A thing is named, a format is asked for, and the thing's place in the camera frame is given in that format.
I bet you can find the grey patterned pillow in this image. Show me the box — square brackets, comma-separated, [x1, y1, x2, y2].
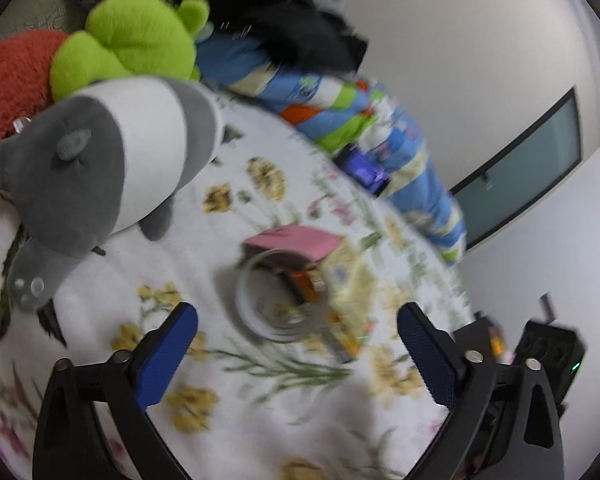
[0, 0, 88, 48]

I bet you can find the clear glass jar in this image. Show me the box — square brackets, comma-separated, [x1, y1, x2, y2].
[234, 249, 332, 345]

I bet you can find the red plush toy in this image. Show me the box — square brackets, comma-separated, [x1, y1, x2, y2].
[0, 30, 72, 150]

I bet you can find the black clothing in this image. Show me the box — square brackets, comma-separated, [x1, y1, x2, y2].
[65, 0, 370, 73]

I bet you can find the pink box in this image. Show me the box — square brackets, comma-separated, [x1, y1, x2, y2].
[243, 225, 342, 270]

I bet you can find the dark glass door panel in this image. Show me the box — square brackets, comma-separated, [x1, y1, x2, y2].
[449, 87, 582, 252]

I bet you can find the pale yellow box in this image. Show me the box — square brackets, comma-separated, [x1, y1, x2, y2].
[320, 242, 382, 323]

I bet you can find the grey and white plush toy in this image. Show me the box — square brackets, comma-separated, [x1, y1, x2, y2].
[0, 77, 226, 311]

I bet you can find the small orange box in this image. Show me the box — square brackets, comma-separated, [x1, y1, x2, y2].
[282, 267, 328, 308]

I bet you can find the floral bed sheet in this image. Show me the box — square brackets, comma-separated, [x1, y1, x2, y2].
[0, 82, 476, 480]

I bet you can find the blue striped quilt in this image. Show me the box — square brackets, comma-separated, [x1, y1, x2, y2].
[195, 35, 468, 267]

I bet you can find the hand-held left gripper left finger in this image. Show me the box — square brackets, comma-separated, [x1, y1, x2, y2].
[32, 302, 200, 480]

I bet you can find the green plush toy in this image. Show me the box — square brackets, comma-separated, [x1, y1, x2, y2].
[49, 0, 212, 103]

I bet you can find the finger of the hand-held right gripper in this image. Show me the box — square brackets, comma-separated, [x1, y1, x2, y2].
[452, 321, 512, 365]

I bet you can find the purple phone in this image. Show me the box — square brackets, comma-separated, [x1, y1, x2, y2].
[341, 146, 392, 197]

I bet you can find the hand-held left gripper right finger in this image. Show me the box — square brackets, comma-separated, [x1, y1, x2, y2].
[397, 302, 565, 480]

